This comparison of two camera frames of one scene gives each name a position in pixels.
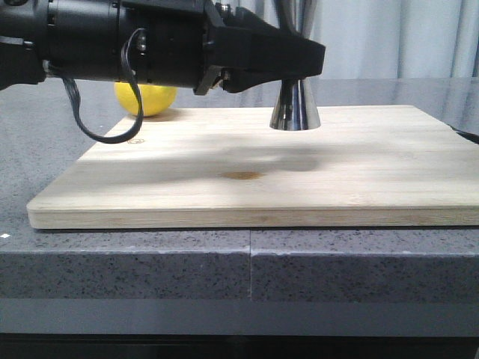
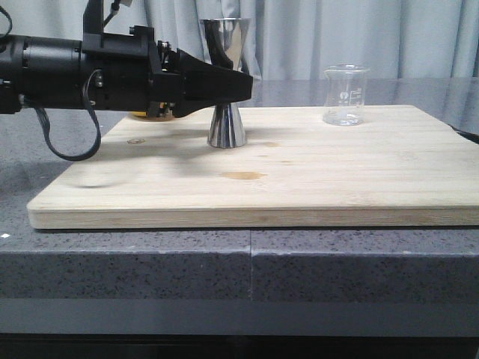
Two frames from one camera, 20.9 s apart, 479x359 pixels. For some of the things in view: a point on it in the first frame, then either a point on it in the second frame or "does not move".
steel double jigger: [295, 109] → [227, 39]
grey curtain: [394, 39] does not move
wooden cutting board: [227, 167] does not move
